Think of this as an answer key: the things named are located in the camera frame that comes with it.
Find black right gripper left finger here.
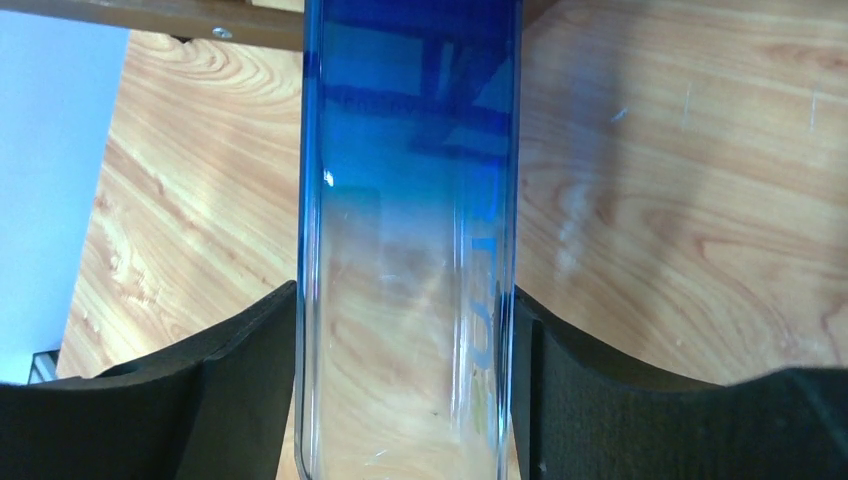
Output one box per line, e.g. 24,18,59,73
1,281,296,479

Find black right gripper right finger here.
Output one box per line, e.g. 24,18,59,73
512,291,847,479

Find blue clear bottle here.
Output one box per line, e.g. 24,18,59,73
295,1,523,479

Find brown wooden wine rack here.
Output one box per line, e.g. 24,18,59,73
1,0,304,51

